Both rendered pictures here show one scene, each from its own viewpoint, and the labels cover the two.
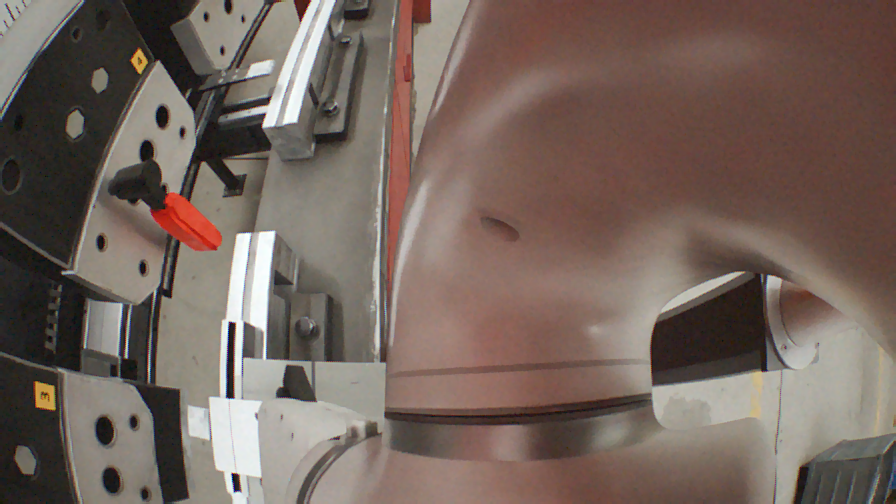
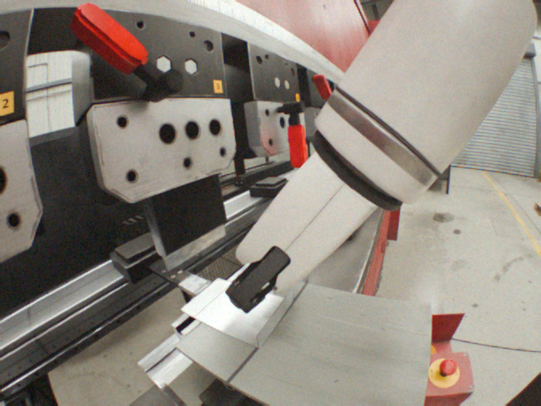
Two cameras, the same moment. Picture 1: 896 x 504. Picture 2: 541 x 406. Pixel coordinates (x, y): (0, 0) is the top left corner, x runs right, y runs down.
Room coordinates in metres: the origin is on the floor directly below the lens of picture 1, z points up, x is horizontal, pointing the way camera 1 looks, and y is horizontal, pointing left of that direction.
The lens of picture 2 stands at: (-0.21, -0.01, 1.21)
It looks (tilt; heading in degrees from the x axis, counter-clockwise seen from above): 18 degrees down; 39
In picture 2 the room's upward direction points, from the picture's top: 7 degrees counter-clockwise
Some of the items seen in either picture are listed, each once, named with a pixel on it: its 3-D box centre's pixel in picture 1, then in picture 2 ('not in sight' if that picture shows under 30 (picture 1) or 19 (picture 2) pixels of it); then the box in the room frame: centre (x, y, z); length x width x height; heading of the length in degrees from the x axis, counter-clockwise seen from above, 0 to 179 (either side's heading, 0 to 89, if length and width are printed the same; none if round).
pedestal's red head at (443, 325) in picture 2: not in sight; (433, 362); (0.12, -0.13, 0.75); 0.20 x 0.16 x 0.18; 14
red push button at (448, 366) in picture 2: not in sight; (446, 370); (0.08, -0.15, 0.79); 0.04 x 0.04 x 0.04
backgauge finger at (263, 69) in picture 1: (208, 79); (288, 187); (0.43, 0.43, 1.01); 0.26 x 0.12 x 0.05; 95
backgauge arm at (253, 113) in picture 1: (182, 136); not in sight; (0.48, 0.66, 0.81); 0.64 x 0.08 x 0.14; 95
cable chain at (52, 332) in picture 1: (68, 259); (170, 210); (0.08, 0.64, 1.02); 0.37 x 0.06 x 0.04; 5
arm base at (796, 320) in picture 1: (833, 292); not in sight; (0.07, -0.54, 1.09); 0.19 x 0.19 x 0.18
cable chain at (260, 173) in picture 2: not in sight; (266, 171); (0.64, 0.69, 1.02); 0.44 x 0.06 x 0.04; 5
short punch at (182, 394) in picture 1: (157, 444); (189, 217); (-0.08, 0.22, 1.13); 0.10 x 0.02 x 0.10; 5
